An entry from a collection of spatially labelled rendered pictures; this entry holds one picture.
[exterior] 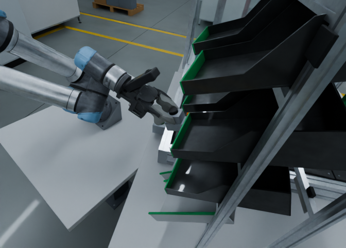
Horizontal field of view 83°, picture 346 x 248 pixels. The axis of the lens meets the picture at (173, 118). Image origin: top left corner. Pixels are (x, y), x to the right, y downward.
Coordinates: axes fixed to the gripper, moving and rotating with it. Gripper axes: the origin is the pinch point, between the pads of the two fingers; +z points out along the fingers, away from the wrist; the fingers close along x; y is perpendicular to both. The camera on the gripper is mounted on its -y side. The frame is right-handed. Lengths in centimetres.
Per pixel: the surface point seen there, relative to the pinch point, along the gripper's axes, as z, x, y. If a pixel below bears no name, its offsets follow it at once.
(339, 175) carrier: 78, -30, 2
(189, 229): 30.0, 15.1, 32.5
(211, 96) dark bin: 4.6, -0.6, -12.7
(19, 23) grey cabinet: -248, -156, 178
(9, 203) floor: -64, 25, 162
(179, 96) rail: -1, -51, 35
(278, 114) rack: 7.8, 22.7, -31.8
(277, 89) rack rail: 7.1, 18.2, -32.2
